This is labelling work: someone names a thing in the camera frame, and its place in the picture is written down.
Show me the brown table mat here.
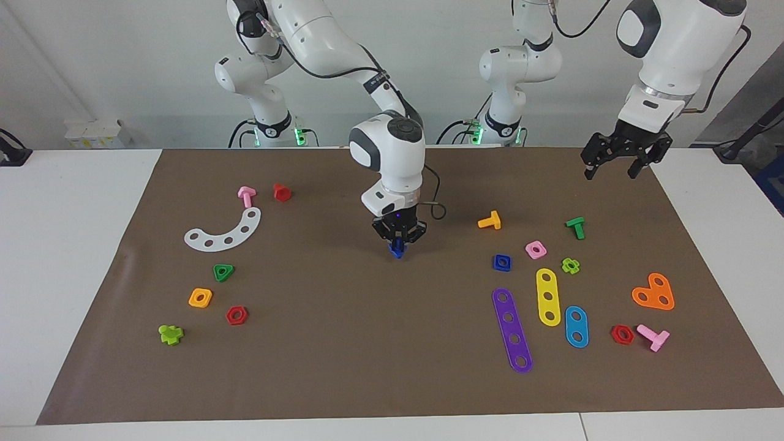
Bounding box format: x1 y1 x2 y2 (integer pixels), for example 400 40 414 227
36 146 784 426

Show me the black pole stand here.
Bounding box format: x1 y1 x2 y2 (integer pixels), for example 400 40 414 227
714 98 784 163

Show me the orange angled three-hole plate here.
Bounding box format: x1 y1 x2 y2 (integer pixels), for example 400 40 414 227
631 273 676 311

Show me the yellow three-hole plate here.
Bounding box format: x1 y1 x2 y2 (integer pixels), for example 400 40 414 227
535 268 562 328

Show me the blue crate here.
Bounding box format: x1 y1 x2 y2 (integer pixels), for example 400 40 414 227
752 153 784 216

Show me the purple four-hole plate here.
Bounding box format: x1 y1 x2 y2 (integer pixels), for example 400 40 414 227
491 287 534 374

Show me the white curved five-hole plate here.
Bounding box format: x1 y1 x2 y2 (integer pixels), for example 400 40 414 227
184 207 262 252

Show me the blue two-hole plate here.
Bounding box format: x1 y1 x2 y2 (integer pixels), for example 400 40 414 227
564 305 590 349

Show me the white box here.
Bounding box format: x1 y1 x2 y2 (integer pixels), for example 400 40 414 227
64 118 132 149

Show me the black clamp device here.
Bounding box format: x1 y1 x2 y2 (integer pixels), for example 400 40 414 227
0 127 32 167

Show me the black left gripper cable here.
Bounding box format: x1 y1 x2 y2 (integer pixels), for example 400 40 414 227
548 0 753 115

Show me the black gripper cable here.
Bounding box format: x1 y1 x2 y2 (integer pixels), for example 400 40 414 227
548 0 753 115
257 11 447 221

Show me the black base cable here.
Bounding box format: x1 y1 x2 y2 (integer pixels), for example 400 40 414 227
228 119 257 149
436 119 484 146

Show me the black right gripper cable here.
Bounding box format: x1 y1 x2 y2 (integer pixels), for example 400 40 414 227
257 11 447 221

